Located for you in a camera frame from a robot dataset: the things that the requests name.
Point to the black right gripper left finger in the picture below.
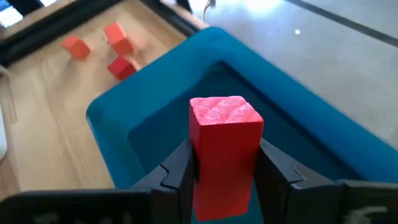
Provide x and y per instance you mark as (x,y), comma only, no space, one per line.
(174,186)

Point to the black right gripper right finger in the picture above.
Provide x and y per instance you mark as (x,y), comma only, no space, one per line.
(280,193)

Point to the oblong red block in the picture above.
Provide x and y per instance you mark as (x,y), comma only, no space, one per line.
(225,149)

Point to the small red cube block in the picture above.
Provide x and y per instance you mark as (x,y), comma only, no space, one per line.
(121,68)

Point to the small orange block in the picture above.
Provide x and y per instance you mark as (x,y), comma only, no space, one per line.
(76,47)
(119,40)

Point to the blue plastic bin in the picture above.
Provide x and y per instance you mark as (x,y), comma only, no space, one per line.
(149,102)

